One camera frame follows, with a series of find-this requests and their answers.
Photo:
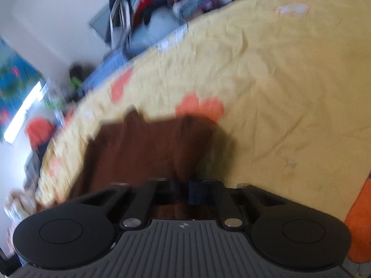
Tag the blue striped fabric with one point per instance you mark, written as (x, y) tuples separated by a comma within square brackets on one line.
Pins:
[(115, 60)]

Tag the brown small garment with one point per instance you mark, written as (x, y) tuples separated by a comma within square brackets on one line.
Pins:
[(135, 151)]

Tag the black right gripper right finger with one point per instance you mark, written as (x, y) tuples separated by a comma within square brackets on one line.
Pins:
[(283, 232)]

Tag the blue floral window curtain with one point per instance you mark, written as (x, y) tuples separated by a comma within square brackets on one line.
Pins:
[(18, 79)]

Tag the orange cloth item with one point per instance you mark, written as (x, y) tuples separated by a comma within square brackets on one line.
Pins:
[(39, 130)]

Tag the pile of assorted clothes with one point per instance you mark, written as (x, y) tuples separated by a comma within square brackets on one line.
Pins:
[(135, 25)]

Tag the grey flat screen panel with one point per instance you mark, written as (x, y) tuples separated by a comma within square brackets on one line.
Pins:
[(100, 24)]

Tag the yellow carrot-print bed sheet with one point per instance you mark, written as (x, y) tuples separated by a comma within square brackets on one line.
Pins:
[(288, 81)]

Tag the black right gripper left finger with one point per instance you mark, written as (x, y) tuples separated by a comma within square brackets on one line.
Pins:
[(84, 229)]

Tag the dark and green toy clutter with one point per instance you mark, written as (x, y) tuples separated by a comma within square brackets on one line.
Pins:
[(78, 73)]

